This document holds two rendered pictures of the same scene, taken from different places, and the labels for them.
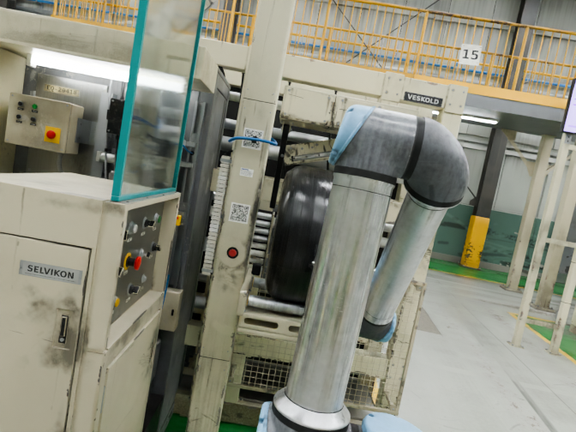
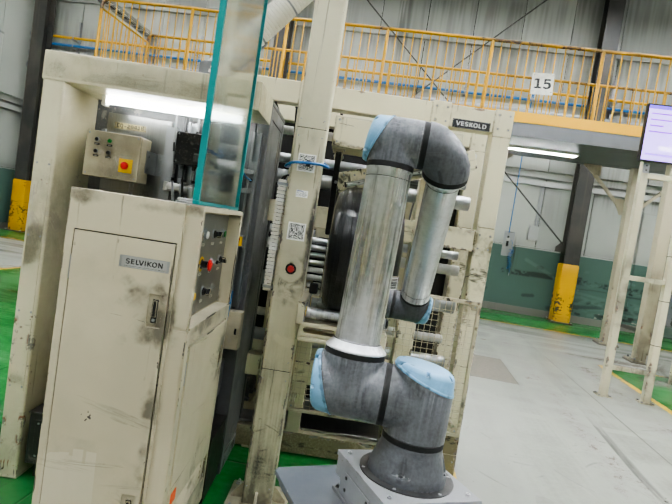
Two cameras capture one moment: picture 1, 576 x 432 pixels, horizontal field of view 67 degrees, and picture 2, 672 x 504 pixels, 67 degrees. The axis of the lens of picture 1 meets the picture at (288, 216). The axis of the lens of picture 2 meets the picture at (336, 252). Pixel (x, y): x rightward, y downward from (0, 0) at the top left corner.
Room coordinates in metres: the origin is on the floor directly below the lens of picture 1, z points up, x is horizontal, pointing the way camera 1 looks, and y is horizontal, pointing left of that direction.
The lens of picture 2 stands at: (-0.45, -0.08, 1.27)
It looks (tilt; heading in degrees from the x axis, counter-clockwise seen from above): 3 degrees down; 2
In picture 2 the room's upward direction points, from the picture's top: 9 degrees clockwise
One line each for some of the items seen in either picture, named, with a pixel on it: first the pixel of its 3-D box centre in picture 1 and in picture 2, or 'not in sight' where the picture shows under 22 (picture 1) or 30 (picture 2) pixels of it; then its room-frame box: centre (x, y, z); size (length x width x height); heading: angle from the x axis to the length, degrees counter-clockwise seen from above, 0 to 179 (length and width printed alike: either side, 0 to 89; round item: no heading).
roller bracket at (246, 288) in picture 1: (246, 289); (304, 305); (1.79, 0.11, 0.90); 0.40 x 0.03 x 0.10; 2
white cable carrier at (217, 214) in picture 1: (218, 215); (276, 235); (1.73, 0.27, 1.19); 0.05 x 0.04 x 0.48; 2
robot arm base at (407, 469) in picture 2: not in sight; (409, 453); (0.78, -0.28, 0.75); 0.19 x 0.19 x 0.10
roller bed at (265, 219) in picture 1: (249, 238); (307, 264); (2.16, 0.16, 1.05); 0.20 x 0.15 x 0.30; 92
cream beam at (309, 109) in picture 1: (346, 117); (395, 143); (2.09, -0.18, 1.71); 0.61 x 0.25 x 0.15; 92
